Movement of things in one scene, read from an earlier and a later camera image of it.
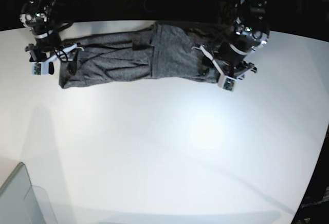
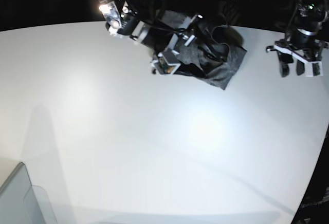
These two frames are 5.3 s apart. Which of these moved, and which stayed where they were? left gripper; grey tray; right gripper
Moved: left gripper; right gripper
Stayed: grey tray
